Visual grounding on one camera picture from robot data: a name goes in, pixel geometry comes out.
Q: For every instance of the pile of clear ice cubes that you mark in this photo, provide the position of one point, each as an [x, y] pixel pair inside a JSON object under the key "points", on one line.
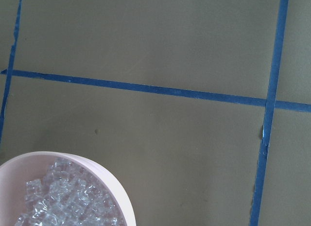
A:
{"points": [[69, 195]]}

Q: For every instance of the pink bowl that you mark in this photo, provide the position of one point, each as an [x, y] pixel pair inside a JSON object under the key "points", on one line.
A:
{"points": [[16, 171]]}

